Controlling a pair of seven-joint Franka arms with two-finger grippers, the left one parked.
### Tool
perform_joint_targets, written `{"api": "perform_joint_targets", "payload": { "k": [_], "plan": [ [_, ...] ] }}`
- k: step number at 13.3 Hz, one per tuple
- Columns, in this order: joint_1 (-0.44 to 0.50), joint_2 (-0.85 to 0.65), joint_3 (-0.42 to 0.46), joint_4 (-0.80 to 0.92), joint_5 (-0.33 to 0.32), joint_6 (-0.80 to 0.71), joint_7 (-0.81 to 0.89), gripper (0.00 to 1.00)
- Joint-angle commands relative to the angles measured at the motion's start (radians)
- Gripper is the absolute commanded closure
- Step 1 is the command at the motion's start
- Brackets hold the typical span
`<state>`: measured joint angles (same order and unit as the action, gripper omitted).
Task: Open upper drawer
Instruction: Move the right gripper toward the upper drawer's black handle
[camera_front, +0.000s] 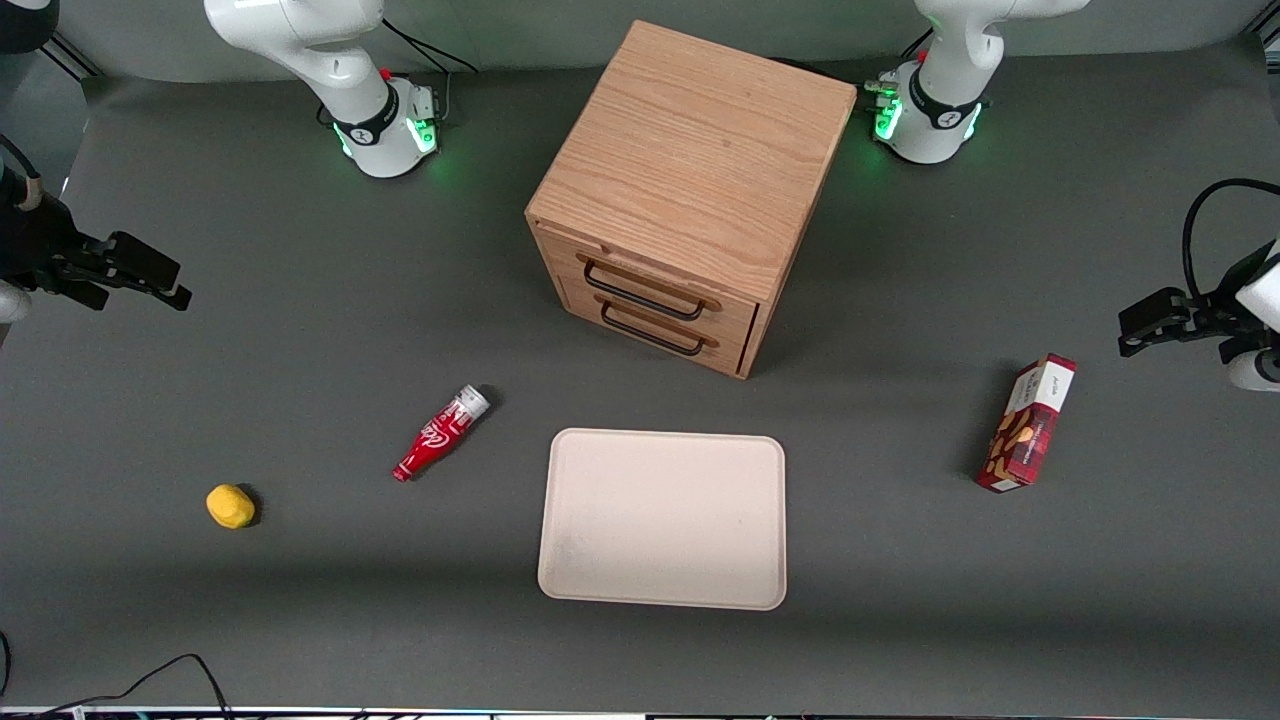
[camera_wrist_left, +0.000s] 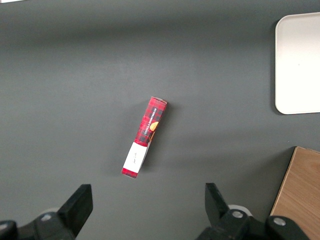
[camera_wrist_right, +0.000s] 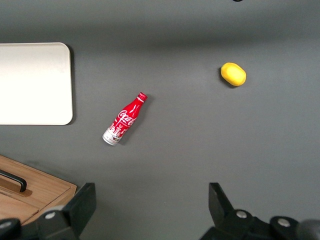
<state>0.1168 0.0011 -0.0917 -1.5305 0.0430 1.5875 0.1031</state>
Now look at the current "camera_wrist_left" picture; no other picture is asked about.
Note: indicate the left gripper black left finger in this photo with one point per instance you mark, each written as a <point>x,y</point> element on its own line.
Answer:
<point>75,210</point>

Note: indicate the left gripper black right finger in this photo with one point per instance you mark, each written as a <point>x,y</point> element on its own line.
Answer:
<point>215,205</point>

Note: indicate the wooden drawer cabinet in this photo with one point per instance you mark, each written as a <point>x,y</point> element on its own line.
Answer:
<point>300,195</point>

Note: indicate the red plaid cookie box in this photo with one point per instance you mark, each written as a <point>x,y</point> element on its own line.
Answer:
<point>146,135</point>

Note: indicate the beige rectangular tray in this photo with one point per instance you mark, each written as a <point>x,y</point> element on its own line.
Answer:
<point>297,62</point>

